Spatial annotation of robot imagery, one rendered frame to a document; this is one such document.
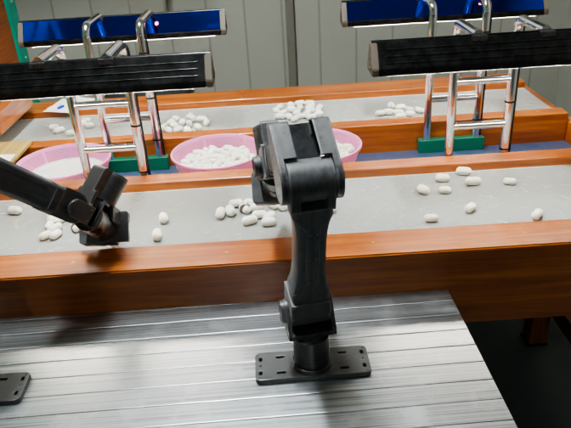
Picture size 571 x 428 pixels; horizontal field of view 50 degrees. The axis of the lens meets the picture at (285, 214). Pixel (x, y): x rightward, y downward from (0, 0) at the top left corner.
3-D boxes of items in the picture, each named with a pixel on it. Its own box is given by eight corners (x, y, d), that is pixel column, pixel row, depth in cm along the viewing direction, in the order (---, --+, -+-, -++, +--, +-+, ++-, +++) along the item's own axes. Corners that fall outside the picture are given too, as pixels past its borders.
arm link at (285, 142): (251, 150, 115) (271, 115, 85) (298, 144, 116) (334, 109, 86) (261, 216, 114) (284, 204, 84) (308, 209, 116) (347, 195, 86)
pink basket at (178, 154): (279, 187, 174) (278, 155, 169) (189, 208, 165) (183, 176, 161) (247, 155, 196) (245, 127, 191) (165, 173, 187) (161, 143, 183)
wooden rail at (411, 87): (518, 130, 229) (525, 81, 220) (31, 160, 228) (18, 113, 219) (507, 119, 239) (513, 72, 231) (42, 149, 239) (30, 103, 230)
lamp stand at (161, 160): (169, 169, 190) (145, 19, 169) (104, 173, 190) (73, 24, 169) (177, 146, 206) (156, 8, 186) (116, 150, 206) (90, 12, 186)
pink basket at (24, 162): (134, 187, 180) (128, 156, 175) (48, 220, 164) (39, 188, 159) (89, 164, 197) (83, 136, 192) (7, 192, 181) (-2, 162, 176)
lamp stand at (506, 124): (534, 208, 155) (561, 25, 134) (455, 213, 155) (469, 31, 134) (507, 177, 171) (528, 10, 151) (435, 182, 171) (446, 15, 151)
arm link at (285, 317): (277, 295, 105) (284, 314, 100) (327, 287, 106) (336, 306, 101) (279, 324, 108) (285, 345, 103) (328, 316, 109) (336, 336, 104)
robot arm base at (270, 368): (251, 323, 108) (251, 348, 102) (365, 313, 108) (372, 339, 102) (255, 357, 111) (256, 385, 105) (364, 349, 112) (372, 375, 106)
